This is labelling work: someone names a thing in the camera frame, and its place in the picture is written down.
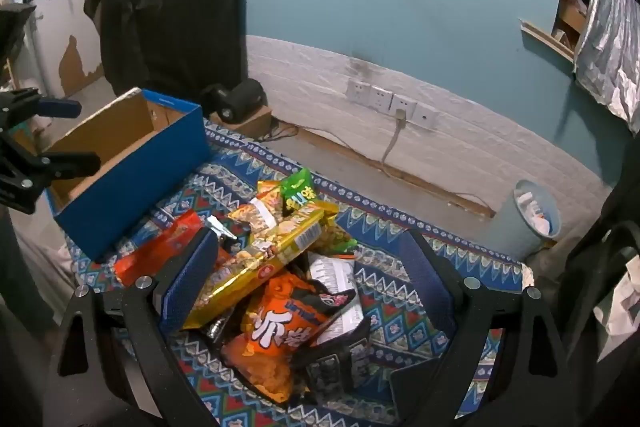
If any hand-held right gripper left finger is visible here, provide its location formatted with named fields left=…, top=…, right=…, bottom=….
left=47, top=227, right=221, bottom=427

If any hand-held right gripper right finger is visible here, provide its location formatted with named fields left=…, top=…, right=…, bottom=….
left=390, top=228, right=572, bottom=427

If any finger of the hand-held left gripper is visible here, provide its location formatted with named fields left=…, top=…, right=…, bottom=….
left=0, top=88, right=83, bottom=134
left=0, top=141, right=102, bottom=214

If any red snack packet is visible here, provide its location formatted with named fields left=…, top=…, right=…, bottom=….
left=114, top=209, right=206, bottom=289

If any small foil snack packet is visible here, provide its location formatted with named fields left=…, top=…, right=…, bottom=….
left=202, top=307, right=236, bottom=349
left=205, top=214, right=239, bottom=244

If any long yellow snack packet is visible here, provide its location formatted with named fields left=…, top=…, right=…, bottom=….
left=182, top=202, right=326, bottom=332

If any blue cardboard box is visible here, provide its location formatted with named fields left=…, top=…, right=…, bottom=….
left=42, top=88, right=215, bottom=264

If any white-backed snack packet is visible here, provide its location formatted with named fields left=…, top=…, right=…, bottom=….
left=304, top=253, right=367, bottom=349

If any orange snack bag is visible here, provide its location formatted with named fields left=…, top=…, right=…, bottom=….
left=222, top=271, right=358, bottom=404

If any black printed snack packet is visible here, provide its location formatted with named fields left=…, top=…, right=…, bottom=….
left=292, top=317, right=374, bottom=404

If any green snack packet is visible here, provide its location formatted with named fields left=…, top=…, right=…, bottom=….
left=279, top=168, right=319, bottom=214

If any blue patterned blanket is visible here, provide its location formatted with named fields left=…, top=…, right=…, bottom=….
left=47, top=117, right=536, bottom=427

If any yellow nut snack packet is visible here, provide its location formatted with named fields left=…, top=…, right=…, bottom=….
left=227, top=179, right=287, bottom=234

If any grey trash bin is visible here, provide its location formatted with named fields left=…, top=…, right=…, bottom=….
left=492, top=179, right=562, bottom=261

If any yellow-green snack packet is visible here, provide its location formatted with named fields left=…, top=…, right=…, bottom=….
left=305, top=202, right=359, bottom=259

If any crumpled white paper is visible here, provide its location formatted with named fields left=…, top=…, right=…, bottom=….
left=517, top=191, right=557, bottom=235

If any small brown cardboard box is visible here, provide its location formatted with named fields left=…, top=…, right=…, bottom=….
left=210, top=104, right=274, bottom=138

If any black cylindrical device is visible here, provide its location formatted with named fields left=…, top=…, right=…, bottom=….
left=200, top=78, right=266, bottom=124

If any white plastic bag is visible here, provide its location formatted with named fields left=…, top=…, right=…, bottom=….
left=594, top=256, right=640, bottom=339

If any wooden window ledge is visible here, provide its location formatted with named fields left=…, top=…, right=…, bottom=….
left=520, top=19, right=576, bottom=60

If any silver foil curtain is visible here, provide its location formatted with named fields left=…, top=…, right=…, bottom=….
left=573, top=0, right=640, bottom=134

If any white charger cable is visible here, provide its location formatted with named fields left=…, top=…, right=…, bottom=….
left=382, top=108, right=407, bottom=166

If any white wall socket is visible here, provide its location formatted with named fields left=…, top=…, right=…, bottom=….
left=390, top=94, right=417, bottom=120
left=368, top=85, right=394, bottom=112
left=346, top=78, right=371, bottom=106
left=413, top=101, right=440, bottom=129

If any black floor cable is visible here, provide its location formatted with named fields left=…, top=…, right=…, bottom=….
left=259, top=117, right=302, bottom=142

